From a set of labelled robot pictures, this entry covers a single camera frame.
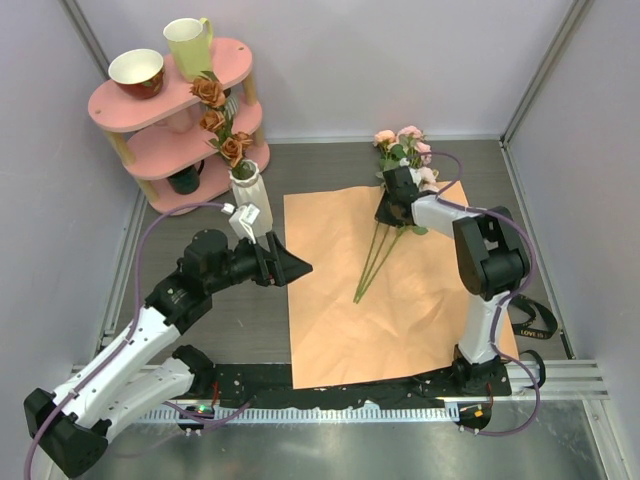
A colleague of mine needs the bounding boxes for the yellow-green faceted mug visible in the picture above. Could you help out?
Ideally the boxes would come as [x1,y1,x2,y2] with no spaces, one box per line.
[163,18,213,82]

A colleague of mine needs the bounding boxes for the red bowl white inside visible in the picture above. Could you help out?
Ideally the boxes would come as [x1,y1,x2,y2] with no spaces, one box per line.
[108,49,164,100]

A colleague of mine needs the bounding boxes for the white slotted cable duct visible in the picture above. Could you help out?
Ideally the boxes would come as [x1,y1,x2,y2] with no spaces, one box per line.
[130,402,459,425]

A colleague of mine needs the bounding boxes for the orange wrapping paper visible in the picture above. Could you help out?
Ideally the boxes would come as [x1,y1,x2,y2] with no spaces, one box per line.
[283,180,520,390]

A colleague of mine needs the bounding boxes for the black ribbon gold lettering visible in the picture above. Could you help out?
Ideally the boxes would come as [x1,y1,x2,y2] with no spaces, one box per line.
[504,293,557,374]

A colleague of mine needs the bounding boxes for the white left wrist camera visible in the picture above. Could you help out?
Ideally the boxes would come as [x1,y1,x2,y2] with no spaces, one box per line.
[221,202,260,244]

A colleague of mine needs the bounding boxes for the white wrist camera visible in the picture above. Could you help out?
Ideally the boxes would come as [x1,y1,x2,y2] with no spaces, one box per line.
[409,168,423,190]
[221,202,260,244]

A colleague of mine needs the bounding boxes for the grey ribbed ceramic pot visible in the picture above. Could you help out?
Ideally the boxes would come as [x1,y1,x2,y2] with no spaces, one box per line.
[200,88,239,120]

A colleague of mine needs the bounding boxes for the pink flower stems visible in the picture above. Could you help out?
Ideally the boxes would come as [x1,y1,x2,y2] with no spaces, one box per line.
[353,125,440,304]

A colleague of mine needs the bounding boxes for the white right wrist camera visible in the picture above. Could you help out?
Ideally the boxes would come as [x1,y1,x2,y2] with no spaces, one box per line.
[409,168,423,190]

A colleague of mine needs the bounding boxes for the pink three-tier shelf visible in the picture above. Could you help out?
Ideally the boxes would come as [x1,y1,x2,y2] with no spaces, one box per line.
[88,37,270,213]

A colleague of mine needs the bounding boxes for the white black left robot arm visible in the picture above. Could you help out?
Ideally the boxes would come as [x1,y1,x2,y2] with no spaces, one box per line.
[24,230,313,478]

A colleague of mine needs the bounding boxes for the white ribbed ceramic vase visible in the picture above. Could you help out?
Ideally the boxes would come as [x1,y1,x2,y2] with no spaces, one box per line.
[230,159,273,237]

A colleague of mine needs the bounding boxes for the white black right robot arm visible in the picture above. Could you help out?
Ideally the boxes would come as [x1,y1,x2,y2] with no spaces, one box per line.
[375,166,531,395]

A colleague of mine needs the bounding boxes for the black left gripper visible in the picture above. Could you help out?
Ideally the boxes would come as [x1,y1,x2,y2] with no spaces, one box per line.
[206,231,312,294]

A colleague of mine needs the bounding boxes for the dark green mug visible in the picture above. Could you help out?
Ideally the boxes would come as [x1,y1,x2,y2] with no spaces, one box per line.
[167,161,204,195]

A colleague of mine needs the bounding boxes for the orange-brown flower stems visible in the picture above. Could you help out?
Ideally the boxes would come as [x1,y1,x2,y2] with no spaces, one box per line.
[190,71,255,180]

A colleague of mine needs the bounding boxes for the pink cup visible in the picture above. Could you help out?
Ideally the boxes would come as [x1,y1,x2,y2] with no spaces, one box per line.
[155,108,194,134]

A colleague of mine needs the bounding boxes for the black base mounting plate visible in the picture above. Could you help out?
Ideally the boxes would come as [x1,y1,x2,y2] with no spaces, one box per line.
[154,360,514,409]

